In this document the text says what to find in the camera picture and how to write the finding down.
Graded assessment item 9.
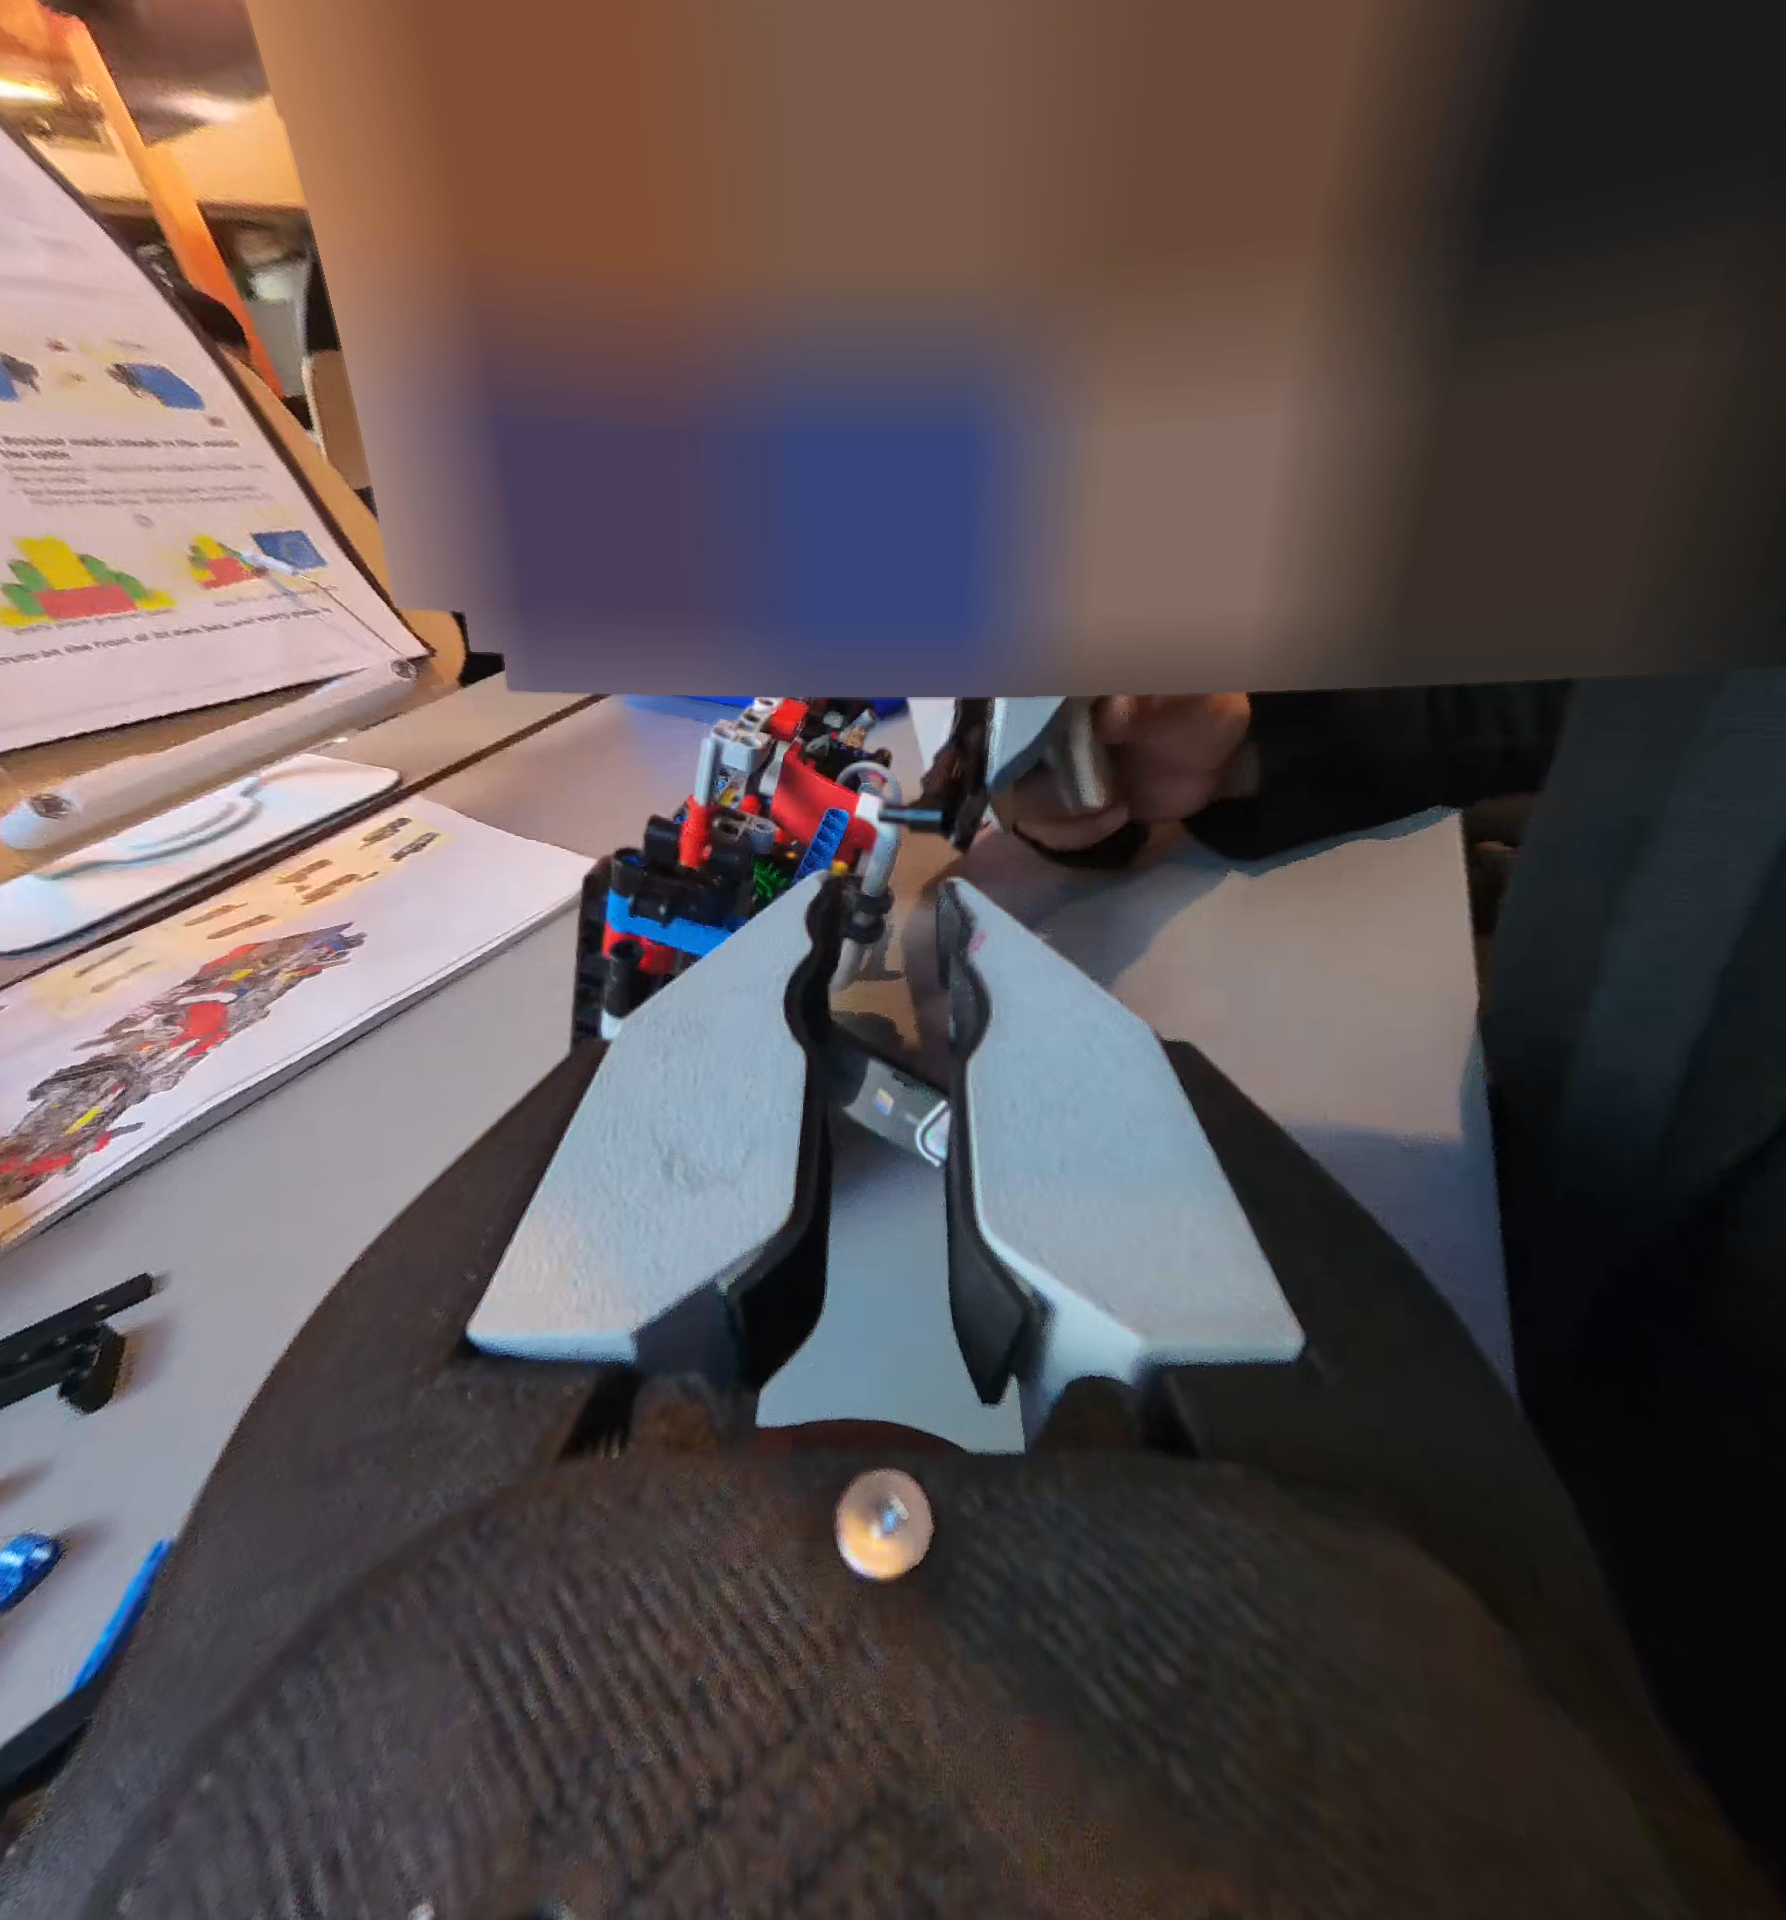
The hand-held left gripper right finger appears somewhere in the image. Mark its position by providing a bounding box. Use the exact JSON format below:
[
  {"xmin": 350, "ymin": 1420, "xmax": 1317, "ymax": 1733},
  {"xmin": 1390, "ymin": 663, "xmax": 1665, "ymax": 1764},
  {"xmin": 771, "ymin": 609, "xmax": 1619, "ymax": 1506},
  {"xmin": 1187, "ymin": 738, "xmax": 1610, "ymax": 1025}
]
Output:
[{"xmin": 933, "ymin": 877, "xmax": 1310, "ymax": 1409}]

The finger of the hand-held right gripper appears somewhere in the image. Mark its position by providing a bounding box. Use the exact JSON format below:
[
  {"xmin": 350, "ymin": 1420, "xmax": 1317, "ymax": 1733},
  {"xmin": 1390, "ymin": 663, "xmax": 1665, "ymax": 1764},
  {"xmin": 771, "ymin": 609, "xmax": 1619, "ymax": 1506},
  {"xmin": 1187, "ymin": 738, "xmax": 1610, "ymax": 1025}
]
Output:
[{"xmin": 922, "ymin": 697, "xmax": 1078, "ymax": 846}]

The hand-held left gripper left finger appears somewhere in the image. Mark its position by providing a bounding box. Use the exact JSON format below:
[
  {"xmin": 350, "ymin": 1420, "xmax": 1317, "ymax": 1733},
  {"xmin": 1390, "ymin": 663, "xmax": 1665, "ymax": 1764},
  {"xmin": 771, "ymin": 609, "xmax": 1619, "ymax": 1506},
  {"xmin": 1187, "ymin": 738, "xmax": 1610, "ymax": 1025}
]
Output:
[{"xmin": 464, "ymin": 872, "xmax": 854, "ymax": 1391}]

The toy brick car chassis model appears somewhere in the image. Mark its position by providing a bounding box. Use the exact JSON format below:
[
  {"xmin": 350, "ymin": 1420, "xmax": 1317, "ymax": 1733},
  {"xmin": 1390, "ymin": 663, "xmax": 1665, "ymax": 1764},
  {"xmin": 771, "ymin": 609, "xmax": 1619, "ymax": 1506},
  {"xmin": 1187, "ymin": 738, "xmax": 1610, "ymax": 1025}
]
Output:
[{"xmin": 573, "ymin": 693, "xmax": 985, "ymax": 1171}]

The person's right forearm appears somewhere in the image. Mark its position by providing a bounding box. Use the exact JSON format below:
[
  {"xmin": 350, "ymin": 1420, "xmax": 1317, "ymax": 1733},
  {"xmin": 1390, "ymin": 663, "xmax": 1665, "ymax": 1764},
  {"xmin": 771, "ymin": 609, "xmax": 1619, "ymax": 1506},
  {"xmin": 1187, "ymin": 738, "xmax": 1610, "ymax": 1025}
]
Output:
[{"xmin": 1221, "ymin": 679, "xmax": 1573, "ymax": 866}]

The grey desk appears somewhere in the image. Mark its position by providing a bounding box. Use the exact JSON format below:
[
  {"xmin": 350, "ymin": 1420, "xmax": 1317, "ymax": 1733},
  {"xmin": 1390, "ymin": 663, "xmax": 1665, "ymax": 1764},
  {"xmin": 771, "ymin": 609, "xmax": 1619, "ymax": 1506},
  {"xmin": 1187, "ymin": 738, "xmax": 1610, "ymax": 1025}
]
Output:
[{"xmin": 0, "ymin": 690, "xmax": 1517, "ymax": 1920}]

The person's right hand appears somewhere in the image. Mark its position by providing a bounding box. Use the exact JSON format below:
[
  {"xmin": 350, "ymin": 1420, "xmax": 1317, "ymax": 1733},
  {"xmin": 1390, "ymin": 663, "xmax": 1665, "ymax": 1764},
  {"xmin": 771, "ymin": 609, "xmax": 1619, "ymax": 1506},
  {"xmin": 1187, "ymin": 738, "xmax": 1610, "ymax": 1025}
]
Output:
[{"xmin": 1009, "ymin": 694, "xmax": 1266, "ymax": 877}]

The building instruction booklet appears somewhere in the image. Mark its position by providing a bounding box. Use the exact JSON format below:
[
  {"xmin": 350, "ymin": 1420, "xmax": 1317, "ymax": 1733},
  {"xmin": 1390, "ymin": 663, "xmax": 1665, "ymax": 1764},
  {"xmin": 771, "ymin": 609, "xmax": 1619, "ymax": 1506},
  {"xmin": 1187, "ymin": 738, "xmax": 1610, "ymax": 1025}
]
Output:
[{"xmin": 0, "ymin": 794, "xmax": 595, "ymax": 1292}]

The person's black jacket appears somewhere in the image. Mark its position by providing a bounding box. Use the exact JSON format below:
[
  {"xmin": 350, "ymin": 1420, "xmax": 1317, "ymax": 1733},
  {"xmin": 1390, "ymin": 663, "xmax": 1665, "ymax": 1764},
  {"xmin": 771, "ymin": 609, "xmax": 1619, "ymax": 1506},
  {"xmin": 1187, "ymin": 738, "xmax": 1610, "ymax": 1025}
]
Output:
[{"xmin": 1478, "ymin": 666, "xmax": 1786, "ymax": 1920}]

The white sign stand base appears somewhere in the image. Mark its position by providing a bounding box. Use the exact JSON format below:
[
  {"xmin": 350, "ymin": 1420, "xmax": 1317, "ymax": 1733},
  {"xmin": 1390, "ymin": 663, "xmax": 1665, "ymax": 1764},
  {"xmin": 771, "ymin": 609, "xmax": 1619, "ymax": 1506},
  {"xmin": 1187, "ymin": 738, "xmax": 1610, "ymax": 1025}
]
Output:
[{"xmin": 0, "ymin": 750, "xmax": 403, "ymax": 958}]

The long black toy beam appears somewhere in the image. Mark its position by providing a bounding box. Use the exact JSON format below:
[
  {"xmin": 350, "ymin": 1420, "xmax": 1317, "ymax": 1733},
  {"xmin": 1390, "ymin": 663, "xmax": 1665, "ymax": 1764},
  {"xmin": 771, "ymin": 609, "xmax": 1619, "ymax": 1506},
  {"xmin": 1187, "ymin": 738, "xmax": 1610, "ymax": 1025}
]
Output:
[{"xmin": 0, "ymin": 1274, "xmax": 159, "ymax": 1434}]

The blue curved toy panel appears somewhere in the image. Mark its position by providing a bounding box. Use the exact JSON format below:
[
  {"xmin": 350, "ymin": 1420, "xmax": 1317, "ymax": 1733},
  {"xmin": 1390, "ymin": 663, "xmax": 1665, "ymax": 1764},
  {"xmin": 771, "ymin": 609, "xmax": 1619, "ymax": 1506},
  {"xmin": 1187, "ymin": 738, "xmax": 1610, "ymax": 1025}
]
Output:
[{"xmin": 0, "ymin": 1536, "xmax": 175, "ymax": 1818}]

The wooden board instruction sign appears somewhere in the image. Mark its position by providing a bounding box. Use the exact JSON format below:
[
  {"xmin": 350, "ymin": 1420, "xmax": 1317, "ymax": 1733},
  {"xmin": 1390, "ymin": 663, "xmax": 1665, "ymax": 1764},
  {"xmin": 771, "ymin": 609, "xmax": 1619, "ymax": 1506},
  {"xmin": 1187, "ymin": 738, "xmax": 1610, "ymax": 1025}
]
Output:
[{"xmin": 0, "ymin": 44, "xmax": 433, "ymax": 774}]

